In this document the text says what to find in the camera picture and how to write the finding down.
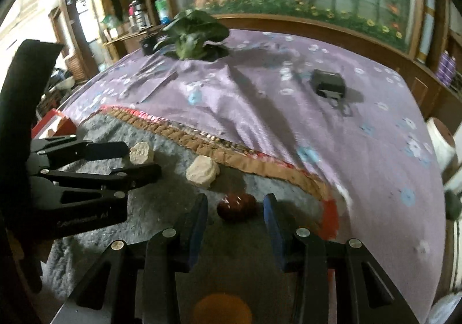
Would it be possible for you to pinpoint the black round container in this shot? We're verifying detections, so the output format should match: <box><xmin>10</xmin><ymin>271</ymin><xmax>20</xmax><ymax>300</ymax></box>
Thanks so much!
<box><xmin>140</xmin><ymin>33</ymin><xmax>159</xmax><ymax>56</ymax></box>

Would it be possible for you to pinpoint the purple floral bedsheet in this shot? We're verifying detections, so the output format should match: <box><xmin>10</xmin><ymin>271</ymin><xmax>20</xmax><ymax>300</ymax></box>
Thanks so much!
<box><xmin>59</xmin><ymin>27</ymin><xmax>452</xmax><ymax>321</ymax></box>

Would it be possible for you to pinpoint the red box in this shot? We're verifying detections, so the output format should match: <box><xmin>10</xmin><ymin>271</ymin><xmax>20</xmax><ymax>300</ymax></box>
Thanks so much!
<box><xmin>32</xmin><ymin>109</ymin><xmax>77</xmax><ymax>139</ymax></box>

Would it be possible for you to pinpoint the black box device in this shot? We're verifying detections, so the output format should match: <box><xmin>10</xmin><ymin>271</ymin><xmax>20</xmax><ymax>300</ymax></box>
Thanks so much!
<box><xmin>310</xmin><ymin>70</ymin><xmax>348</xmax><ymax>98</ymax></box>

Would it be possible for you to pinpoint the dark wooden door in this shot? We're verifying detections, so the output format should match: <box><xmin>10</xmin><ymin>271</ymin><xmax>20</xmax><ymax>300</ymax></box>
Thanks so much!
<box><xmin>51</xmin><ymin>0</ymin><xmax>91</xmax><ymax>68</ymax></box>

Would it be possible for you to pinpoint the grey metal utensil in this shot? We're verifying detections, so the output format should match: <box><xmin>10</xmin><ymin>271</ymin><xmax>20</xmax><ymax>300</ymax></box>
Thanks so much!
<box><xmin>121</xmin><ymin>64</ymin><xmax>159</xmax><ymax>97</ymax></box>

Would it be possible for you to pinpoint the wicker basket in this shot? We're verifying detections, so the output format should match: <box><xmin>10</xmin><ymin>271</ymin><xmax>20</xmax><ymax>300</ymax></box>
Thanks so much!
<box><xmin>65</xmin><ymin>53</ymin><xmax>91</xmax><ymax>81</ymax></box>

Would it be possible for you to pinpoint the orange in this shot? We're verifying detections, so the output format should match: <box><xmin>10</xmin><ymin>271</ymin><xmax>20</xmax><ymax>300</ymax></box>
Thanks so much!
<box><xmin>193</xmin><ymin>293</ymin><xmax>253</xmax><ymax>324</ymax></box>

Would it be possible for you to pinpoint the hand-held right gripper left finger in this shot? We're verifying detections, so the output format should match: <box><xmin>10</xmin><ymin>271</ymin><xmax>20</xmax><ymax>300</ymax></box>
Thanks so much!
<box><xmin>68</xmin><ymin>193</ymin><xmax>209</xmax><ymax>324</ymax></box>

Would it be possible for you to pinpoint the purple bottle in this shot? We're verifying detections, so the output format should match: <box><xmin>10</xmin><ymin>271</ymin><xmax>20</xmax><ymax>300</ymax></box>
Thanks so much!
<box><xmin>447</xmin><ymin>55</ymin><xmax>457</xmax><ymax>87</ymax></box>
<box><xmin>437</xmin><ymin>50</ymin><xmax>449</xmax><ymax>83</ymax></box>

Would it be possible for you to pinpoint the green and white plastic bag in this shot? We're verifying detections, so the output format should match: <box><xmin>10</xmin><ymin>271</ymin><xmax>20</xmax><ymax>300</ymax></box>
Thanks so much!
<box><xmin>100</xmin><ymin>14</ymin><xmax>121</xmax><ymax>32</ymax></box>

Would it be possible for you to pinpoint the wooden bed frame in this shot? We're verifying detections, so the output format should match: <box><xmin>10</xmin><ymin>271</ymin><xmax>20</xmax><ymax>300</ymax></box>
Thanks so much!
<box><xmin>209</xmin><ymin>14</ymin><xmax>455</xmax><ymax>119</ymax></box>

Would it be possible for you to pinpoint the metal knife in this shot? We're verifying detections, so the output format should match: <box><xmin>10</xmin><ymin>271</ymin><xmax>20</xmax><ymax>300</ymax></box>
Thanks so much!
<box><xmin>139</xmin><ymin>71</ymin><xmax>180</xmax><ymax>104</ymax></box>

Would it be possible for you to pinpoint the wooden shelf unit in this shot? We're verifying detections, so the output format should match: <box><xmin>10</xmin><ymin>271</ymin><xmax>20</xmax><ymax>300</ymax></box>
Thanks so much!
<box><xmin>415</xmin><ymin>0</ymin><xmax>462</xmax><ymax>94</ymax></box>

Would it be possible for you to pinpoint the green leafy vegetable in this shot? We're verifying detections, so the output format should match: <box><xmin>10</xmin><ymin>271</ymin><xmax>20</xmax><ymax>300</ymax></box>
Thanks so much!
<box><xmin>153</xmin><ymin>10</ymin><xmax>230</xmax><ymax>61</ymax></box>

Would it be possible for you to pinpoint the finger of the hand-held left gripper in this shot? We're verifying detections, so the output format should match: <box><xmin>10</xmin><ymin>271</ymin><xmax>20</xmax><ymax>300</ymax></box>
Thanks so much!
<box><xmin>29</xmin><ymin>164</ymin><xmax>162</xmax><ymax>238</ymax></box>
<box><xmin>31</xmin><ymin>134</ymin><xmax>130</xmax><ymax>175</ymax></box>

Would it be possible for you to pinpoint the black thermos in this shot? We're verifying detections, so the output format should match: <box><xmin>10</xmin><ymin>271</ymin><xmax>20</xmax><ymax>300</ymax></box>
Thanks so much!
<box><xmin>131</xmin><ymin>0</ymin><xmax>150</xmax><ymax>29</ymax></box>

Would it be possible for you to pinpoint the beige stone chunk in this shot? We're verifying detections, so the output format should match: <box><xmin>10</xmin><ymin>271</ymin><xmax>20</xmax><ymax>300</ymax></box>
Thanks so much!
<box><xmin>186</xmin><ymin>156</ymin><xmax>220</xmax><ymax>189</ymax></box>

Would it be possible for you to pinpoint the grey blanket with orange border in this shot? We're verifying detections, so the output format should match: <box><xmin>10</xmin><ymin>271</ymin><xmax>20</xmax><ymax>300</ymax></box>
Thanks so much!
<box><xmin>43</xmin><ymin>106</ymin><xmax>343</xmax><ymax>324</ymax></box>

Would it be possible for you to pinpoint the wooden side table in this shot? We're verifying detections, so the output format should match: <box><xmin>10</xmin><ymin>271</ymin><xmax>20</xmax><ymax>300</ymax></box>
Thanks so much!
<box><xmin>103</xmin><ymin>23</ymin><xmax>163</xmax><ymax>65</ymax></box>

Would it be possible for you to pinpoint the white bowl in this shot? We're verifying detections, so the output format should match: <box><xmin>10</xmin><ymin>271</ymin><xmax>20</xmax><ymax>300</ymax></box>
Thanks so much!
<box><xmin>54</xmin><ymin>73</ymin><xmax>76</xmax><ymax>90</ymax></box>

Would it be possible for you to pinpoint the green and blue bottle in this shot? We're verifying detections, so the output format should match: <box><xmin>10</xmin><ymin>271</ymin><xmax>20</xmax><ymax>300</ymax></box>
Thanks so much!
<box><xmin>154</xmin><ymin>0</ymin><xmax>170</xmax><ymax>25</ymax></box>

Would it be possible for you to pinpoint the dark green object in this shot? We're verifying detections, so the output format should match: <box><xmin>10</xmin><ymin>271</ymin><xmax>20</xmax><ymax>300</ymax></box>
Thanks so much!
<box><xmin>445</xmin><ymin>189</ymin><xmax>462</xmax><ymax>222</ymax></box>

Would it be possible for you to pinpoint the white paper roll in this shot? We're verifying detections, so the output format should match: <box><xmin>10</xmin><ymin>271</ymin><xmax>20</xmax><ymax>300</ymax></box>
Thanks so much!
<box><xmin>426</xmin><ymin>117</ymin><xmax>457</xmax><ymax>166</ymax></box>

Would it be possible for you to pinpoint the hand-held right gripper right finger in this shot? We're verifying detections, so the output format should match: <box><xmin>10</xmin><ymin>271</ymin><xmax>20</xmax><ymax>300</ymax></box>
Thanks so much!
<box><xmin>263</xmin><ymin>193</ymin><xmax>421</xmax><ymax>324</ymax></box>

